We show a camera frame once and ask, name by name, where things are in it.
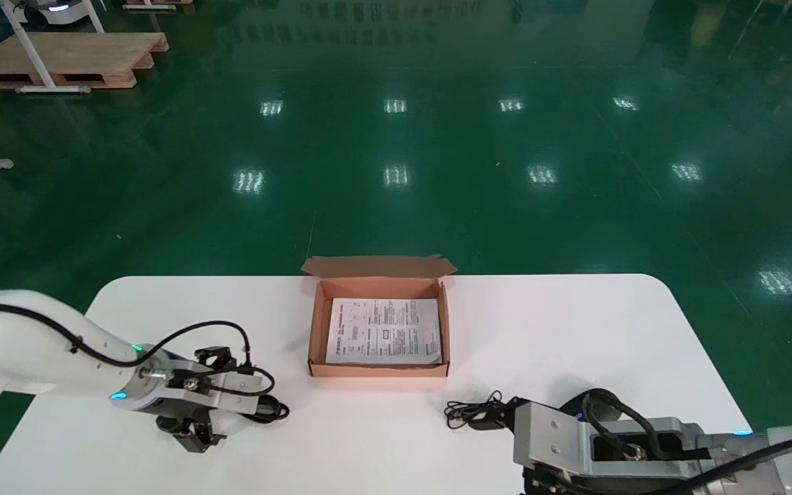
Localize printed white paper manual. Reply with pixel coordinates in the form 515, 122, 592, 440
325, 297, 443, 366

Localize thick black power cable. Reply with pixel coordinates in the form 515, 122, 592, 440
248, 393, 292, 424

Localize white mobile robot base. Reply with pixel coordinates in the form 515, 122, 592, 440
14, 0, 96, 25

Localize large wooden pallet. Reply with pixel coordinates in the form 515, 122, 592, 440
0, 31, 170, 91

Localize grey left wrist camera bracket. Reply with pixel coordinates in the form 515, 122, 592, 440
154, 368, 263, 417

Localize open brown cardboard box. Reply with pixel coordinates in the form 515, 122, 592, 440
300, 254, 459, 379

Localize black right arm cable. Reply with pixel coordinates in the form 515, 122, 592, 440
578, 388, 792, 495

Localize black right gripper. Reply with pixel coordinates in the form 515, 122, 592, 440
496, 397, 579, 495

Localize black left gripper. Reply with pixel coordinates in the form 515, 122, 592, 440
155, 346, 239, 453

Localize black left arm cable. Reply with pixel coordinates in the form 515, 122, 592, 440
0, 302, 277, 401

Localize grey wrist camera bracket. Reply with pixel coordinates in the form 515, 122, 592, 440
513, 401, 706, 482
154, 368, 263, 417

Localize grey right wrist camera bracket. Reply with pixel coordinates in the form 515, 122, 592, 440
513, 401, 706, 482

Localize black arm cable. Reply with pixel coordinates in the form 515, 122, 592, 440
0, 302, 277, 401
578, 388, 792, 495

